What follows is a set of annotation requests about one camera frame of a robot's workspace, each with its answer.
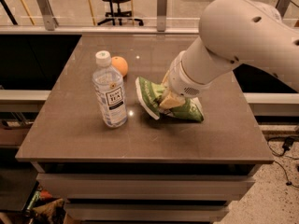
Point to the brown paper bag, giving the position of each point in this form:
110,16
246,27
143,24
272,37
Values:
51,213

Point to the metal railing post left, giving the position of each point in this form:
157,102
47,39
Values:
49,20

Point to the clear plastic tea bottle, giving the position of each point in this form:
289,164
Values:
109,89

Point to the grey drawer cabinet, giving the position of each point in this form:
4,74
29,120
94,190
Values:
149,199

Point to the green jalapeno chip bag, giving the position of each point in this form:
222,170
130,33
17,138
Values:
150,94

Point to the metal railing post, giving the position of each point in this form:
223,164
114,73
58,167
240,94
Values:
282,6
49,20
161,15

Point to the metal railing post right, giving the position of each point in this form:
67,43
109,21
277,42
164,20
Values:
282,6

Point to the orange fruit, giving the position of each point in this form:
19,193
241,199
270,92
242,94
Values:
120,64

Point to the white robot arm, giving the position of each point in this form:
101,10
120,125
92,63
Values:
232,32

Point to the metal railing post middle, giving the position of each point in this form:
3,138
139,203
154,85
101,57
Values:
161,15

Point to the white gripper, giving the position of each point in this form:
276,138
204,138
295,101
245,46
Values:
181,81

